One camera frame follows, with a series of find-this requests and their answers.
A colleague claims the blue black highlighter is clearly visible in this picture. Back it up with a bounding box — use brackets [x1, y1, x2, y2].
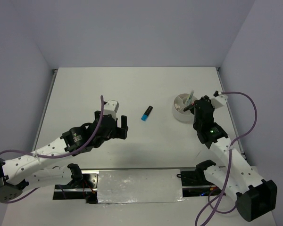
[141, 105, 153, 121]

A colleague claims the silver green pen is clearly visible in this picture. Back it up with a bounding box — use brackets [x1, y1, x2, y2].
[185, 89, 194, 106]

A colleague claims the pink black highlighter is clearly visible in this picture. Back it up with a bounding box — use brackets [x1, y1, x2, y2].
[183, 103, 194, 112]

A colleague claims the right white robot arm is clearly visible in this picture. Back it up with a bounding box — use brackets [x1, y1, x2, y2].
[191, 92, 277, 222]

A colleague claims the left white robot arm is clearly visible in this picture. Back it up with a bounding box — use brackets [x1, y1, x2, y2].
[0, 111, 128, 204]

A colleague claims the white round divided container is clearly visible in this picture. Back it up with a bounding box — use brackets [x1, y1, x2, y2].
[172, 93, 194, 123]

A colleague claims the silver foil cover plate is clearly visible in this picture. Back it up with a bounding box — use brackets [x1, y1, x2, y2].
[97, 169, 183, 204]

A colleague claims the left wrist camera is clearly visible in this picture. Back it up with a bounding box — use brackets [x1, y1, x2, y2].
[103, 100, 119, 121]

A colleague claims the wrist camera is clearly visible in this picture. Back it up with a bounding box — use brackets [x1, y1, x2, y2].
[210, 91, 228, 109]
[103, 100, 119, 121]

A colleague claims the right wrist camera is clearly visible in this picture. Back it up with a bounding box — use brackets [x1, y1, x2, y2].
[210, 91, 228, 109]

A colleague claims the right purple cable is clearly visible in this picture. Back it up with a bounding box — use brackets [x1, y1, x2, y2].
[194, 91, 258, 226]

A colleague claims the purple cable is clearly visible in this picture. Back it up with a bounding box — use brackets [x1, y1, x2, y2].
[0, 95, 104, 204]
[194, 91, 258, 226]

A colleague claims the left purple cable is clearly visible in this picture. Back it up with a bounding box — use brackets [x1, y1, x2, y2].
[0, 95, 104, 204]

